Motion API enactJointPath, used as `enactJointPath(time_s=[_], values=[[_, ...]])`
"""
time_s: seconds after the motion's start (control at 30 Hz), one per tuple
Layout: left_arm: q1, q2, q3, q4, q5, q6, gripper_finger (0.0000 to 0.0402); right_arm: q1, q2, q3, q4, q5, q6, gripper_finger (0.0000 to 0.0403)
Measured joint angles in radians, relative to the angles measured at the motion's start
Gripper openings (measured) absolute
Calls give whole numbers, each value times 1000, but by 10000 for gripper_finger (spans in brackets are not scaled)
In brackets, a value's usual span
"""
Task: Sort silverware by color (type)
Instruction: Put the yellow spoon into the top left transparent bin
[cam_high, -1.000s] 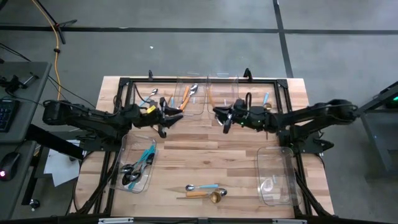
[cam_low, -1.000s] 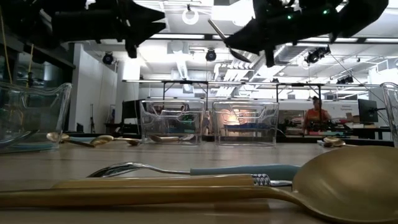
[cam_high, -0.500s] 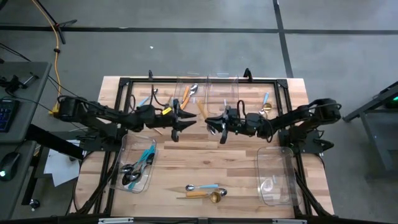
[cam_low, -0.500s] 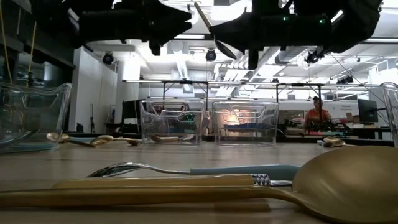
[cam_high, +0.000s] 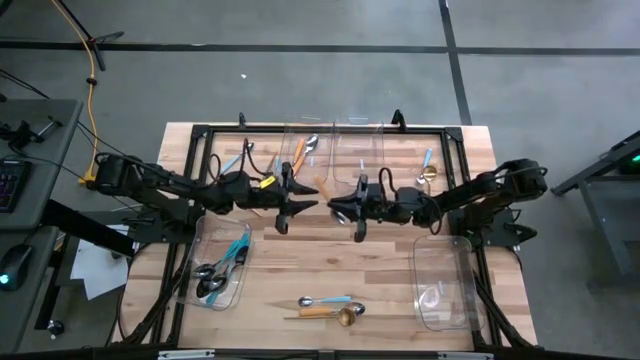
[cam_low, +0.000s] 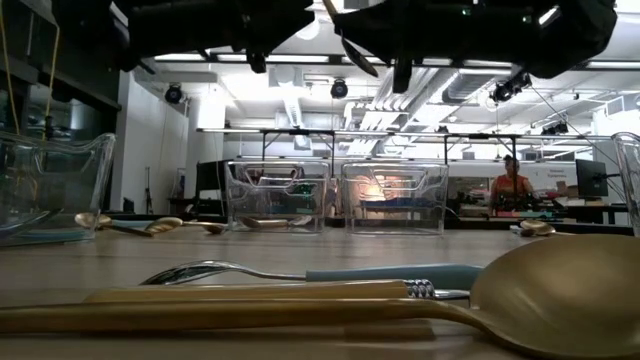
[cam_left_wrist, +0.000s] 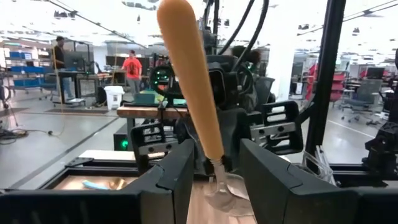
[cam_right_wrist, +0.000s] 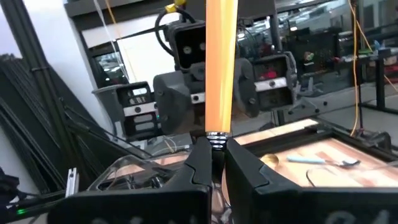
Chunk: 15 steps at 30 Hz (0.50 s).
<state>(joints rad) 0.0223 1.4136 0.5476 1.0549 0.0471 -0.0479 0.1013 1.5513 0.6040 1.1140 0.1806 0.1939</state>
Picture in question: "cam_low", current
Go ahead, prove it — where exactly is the black ceiling camera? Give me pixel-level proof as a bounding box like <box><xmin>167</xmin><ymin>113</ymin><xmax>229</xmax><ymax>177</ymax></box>
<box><xmin>489</xmin><ymin>71</ymin><xmax>533</xmax><ymax>105</ymax></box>

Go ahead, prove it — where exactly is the black monitor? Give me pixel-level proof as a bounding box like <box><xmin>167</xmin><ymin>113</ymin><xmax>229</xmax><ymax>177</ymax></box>
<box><xmin>573</xmin><ymin>157</ymin><xmax>610</xmax><ymax>200</ymax></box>
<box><xmin>193</xmin><ymin>158</ymin><xmax>227</xmax><ymax>202</ymax></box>

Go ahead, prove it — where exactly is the person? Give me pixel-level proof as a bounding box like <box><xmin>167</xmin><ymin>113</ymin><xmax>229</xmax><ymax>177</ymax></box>
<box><xmin>487</xmin><ymin>153</ymin><xmax>537</xmax><ymax>214</ymax></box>

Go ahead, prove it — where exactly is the orange handled silver spoon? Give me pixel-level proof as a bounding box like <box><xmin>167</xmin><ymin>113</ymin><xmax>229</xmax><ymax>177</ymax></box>
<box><xmin>82</xmin><ymin>278</ymin><xmax>472</xmax><ymax>304</ymax></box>

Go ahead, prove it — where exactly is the black ceiling spotlight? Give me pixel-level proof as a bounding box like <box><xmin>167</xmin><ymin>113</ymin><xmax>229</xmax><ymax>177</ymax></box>
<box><xmin>163</xmin><ymin>82</ymin><xmax>184</xmax><ymax>106</ymax></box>
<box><xmin>329</xmin><ymin>77</ymin><xmax>350</xmax><ymax>101</ymax></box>

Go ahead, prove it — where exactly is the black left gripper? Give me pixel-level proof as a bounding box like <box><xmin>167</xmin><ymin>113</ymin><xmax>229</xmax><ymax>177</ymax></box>
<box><xmin>199</xmin><ymin>0</ymin><xmax>316</xmax><ymax>75</ymax></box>

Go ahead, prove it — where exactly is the yellow extension cable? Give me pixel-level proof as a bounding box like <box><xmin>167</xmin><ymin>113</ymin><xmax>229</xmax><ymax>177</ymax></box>
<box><xmin>0</xmin><ymin>0</ymin><xmax>65</xmax><ymax>142</ymax></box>

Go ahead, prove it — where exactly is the black background table frame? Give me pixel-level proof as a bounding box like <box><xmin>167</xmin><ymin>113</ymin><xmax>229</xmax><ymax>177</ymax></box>
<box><xmin>258</xmin><ymin>127</ymin><xmax>337</xmax><ymax>164</ymax></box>
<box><xmin>442</xmin><ymin>131</ymin><xmax>520</xmax><ymax>201</ymax></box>

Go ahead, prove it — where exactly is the LED light bar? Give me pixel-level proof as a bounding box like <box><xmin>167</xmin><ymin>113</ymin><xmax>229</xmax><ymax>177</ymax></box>
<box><xmin>149</xmin><ymin>51</ymin><xmax>640</xmax><ymax>71</ymax></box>

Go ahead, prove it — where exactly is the teal handled black spoon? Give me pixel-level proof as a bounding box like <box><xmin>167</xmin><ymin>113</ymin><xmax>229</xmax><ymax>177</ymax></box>
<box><xmin>19</xmin><ymin>227</ymin><xmax>87</xmax><ymax>241</ymax></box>

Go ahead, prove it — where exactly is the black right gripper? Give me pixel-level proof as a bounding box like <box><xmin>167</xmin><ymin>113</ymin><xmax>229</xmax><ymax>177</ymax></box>
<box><xmin>333</xmin><ymin>0</ymin><xmax>506</xmax><ymax>95</ymax></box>

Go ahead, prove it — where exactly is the clear plastic bin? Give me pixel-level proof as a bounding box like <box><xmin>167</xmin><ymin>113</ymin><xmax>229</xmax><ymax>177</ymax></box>
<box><xmin>341</xmin><ymin>162</ymin><xmax>450</xmax><ymax>237</ymax></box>
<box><xmin>223</xmin><ymin>159</ymin><xmax>331</xmax><ymax>235</ymax></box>
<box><xmin>0</xmin><ymin>130</ymin><xmax>117</xmax><ymax>247</ymax></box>
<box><xmin>610</xmin><ymin>130</ymin><xmax>640</xmax><ymax>236</ymax></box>

